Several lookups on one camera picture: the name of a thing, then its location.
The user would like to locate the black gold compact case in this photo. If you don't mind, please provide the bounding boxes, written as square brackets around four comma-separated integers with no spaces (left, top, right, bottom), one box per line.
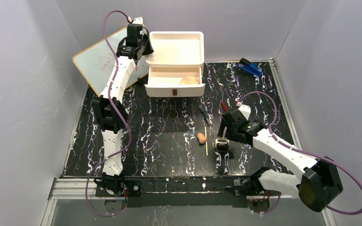
[215,138,230,153]

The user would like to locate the white plastic drawer organizer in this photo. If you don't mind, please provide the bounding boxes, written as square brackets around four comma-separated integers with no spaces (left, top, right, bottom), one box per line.
[146,31,205,68]

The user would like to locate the white organizer drawer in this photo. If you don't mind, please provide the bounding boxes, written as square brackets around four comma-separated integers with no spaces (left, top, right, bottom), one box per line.
[145,67,205,97]

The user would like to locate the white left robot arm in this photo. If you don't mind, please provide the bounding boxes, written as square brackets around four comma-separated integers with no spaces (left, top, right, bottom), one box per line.
[92,24,153,193]

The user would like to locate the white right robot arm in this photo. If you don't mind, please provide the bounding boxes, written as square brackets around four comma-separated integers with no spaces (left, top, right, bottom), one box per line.
[218,105,343,212]

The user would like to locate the dark double-ended makeup stick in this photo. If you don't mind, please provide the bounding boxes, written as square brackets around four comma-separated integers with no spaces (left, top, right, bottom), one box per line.
[199,105,211,127]

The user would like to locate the beige makeup sponge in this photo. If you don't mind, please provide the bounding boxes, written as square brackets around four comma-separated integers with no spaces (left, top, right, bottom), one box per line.
[197,133,205,145]

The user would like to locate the thin wooden stick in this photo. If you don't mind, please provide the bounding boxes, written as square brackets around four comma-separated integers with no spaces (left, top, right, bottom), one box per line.
[204,126,208,157]

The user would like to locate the yellow framed whiteboard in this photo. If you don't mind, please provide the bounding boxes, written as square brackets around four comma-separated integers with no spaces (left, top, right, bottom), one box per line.
[73,27,148,95]

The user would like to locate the blue black stapler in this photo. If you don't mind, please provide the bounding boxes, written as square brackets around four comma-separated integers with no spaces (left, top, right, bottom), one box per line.
[236,58,263,78]

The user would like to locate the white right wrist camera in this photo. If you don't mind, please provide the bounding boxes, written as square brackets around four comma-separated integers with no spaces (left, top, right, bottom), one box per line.
[238,105,251,120]

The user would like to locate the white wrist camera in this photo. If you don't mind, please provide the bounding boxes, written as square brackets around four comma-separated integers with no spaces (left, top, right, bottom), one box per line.
[238,105,251,120]
[130,17,144,30]

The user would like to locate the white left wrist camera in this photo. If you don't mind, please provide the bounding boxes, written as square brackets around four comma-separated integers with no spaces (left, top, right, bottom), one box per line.
[130,17,144,30]

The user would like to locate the aluminium frame rail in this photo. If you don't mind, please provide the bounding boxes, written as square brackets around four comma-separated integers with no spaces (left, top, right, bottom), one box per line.
[48,176,329,201]

